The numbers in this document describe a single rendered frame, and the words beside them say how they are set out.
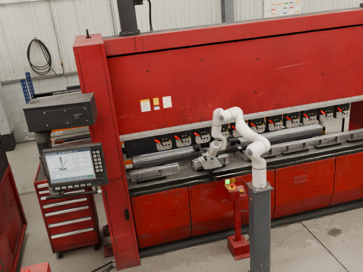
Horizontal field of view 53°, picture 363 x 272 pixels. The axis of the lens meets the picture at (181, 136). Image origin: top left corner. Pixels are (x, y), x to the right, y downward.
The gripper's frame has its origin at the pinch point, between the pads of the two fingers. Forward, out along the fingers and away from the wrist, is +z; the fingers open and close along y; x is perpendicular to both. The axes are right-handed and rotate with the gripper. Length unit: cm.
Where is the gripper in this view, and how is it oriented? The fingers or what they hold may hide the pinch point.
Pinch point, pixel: (208, 158)
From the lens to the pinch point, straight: 374.7
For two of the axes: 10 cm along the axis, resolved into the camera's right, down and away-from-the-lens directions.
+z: -1.6, 4.9, 8.5
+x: 3.3, 8.4, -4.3
